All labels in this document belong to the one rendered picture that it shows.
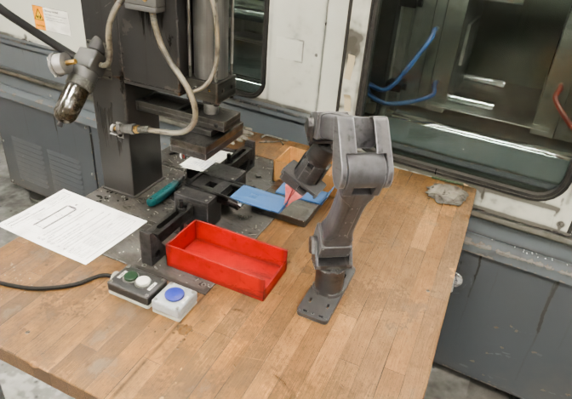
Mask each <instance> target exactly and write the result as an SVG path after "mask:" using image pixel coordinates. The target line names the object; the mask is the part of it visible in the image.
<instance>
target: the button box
mask: <svg viewBox="0 0 572 399"><path fill-rule="evenodd" d="M128 271H135V272H137V273H138V277H140V276H148V277H149V278H150V281H151V282H150V283H149V284H148V285H147V286H144V287H140V286H138V285H136V280H134V281H132V282H127V281H125V280H124V278H123V276H124V274H125V273H126V272H128ZM100 277H110V278H111V279H110V280H109V281H108V282H107V287H108V289H109V293H110V294H113V295H116V296H117V297H119V298H122V299H125V300H127V301H129V302H132V303H134V304H136V305H139V306H141V307H144V308H146V309H149V308H150V307H152V299H153V298H154V297H156V296H157V295H158V294H159V293H160V292H161V291H162V290H163V289H164V288H165V287H166V286H167V280H166V279H163V278H161V277H159V276H155V275H152V274H151V273H148V272H146V271H143V270H140V269H138V268H135V267H133V266H131V265H127V266H125V267H124V268H123V269H122V270H121V271H119V272H118V271H114V272H113V273H112V274H110V273H100V274H97V275H94V276H91V277H88V278H85V279H83V280H81V281H78V282H72V283H67V284H61V285H54V286H41V287H36V286H25V285H19V284H13V283H10V282H3V281H0V285H2V286H5V287H10V288H18V289H25V290H53V289H62V288H71V287H76V286H78V285H81V284H84V283H86V282H90V281H93V280H94V279H97V278H100Z"/></svg>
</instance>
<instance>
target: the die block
mask: <svg viewBox="0 0 572 399"><path fill-rule="evenodd" d="M238 182H240V183H244V184H246V174H245V175H244V176H243V177H242V178H241V179H240V180H239V181H238ZM235 192H236V190H233V189H232V187H230V188H229V189H228V190H227V191H226V192H224V193H223V195H226V196H229V197H230V196H231V195H232V194H233V193H235ZM180 199H182V198H179V197H174V207H177V206H178V205H179V200H180ZM182 200H183V202H189V203H191V204H192V206H193V216H192V217H191V218H190V219H189V220H188V221H187V222H186V223H184V224H187V225H189V224H190V223H191V222H192V221H193V220H194V219H198V220H201V221H203V222H206V223H209V224H211V225H215V224H216V223H217V222H219V221H220V210H221V203H218V202H217V199H216V200H215V201H214V202H212V203H211V204H210V205H209V206H208V207H206V206H203V205H200V204H197V203H194V202H190V201H187V200H185V199H182Z"/></svg>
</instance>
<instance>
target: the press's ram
mask: <svg viewBox="0 0 572 399"><path fill-rule="evenodd" d="M135 101H136V110H139V111H145V112H148V113H151V114H155V115H159V116H162V117H167V118H171V119H174V120H178V121H182V122H184V123H191V121H192V105H191V102H190V101H189V100H188V99H184V98H181V97H177V96H173V95H170V94H164V93H159V92H156V91H155V92H153V93H151V94H148V95H146V96H144V97H142V98H140V99H137V100H135ZM202 102H203V103H202ZM202 102H198V101H197V108H198V120H197V124H196V126H195V127H194V129H193V130H192V131H190V132H189V133H187V134H184V135H179V136H172V137H170V150H171V151H173V152H177V153H179V157H180V158H181V159H186V158H187V156H189V157H194V158H197V159H200V160H204V161H207V160H208V159H210V158H211V157H212V156H213V155H215V154H216V153H218V152H219V151H221V150H222V149H224V148H225V147H226V146H228V145H230V144H231V143H232V142H233V141H234V140H236V139H237V138H239V137H240V136H242V135H243V122H240V111H234V110H229V109H226V108H222V107H214V105H213V104H211V103H210V102H207V101H203V100H202Z"/></svg>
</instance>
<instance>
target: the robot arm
mask: <svg viewBox="0 0 572 399"><path fill-rule="evenodd" d="M304 129H305V132H306V138H307V142H308V145H309V146H310V148H309V150H307V151H306V152H305V153H304V154H303V156H302V157H301V159H300V160H299V161H298V162H297V161H295V160H292V161H291V162H290V163H289V164H287V165H286V166H285V167H284V168H283V169H282V171H281V175H280V177H279V178H280V179H281V180H282V181H283V182H285V183H286V185H285V200H284V204H285V203H286V202H288V204H287V205H286V207H288V206H289V205H290V204H291V203H292V202H293V201H295V200H298V199H300V198H302V197H303V196H304V195H305V194H306V193H307V192H308V193H309V194H310V195H312V196H313V199H315V198H316V197H317V196H318V194H319V193H320V192H321V191H323V189H324V188H325V187H326V184H325V183H324V182H323V181H322V179H323V177H324V175H325V174H326V173H327V172H328V171H329V169H330V168H331V166H332V176H333V182H334V186H335V188H336V189H337V192H336V195H335V199H334V201H333V203H332V206H331V209H330V210H329V213H328V215H327V217H326V218H325V219H324V220H323V221H322V223H317V226H316V229H315V231H314V235H312V236H309V253H310V254H312V263H313V266H314V269H315V270H316V276H315V281H314V282H313V283H312V286H311V287H310V289H309V290H308V292H307V293H306V296H305V297H304V299H303V300H302V301H301V302H300V305H299V306H298V308H297V315H298V316H302V317H304V318H306V319H309V320H311V321H314V322H317V323H320V324H323V325H326V324H328V323H329V320H330V318H331V317H332V315H333V313H334V312H335V309H336V307H337V305H338V304H339V302H340V300H341V298H342V296H343V294H344V292H345V291H346V289H347V287H348V285H349V283H350V281H351V280H352V278H353V276H354V274H355V270H356V268H355V267H354V266H352V241H353V232H354V230H355V227H356V225H357V223H358V221H359V219H360V217H361V214H362V212H363V211H364V209H365V207H366V206H367V204H368V203H369V202H370V201H371V200H373V199H374V197H375V196H379V195H380V192H381V190H382V188H389V187H390V186H391V184H392V181H393V175H394V165H393V157H392V143H391V135H390V128H389V121H388V117H386V116H369V117H357V116H353V115H349V114H348V112H344V111H314V112H311V115H310V117H307V118H306V122H305V125H304ZM375 142H376V152H358V150H357V149H370V148H373V147H374V146H375ZM331 162H332V164H331ZM284 204H283V205H284ZM310 301H311V302H310ZM327 307H328V309H327Z"/></svg>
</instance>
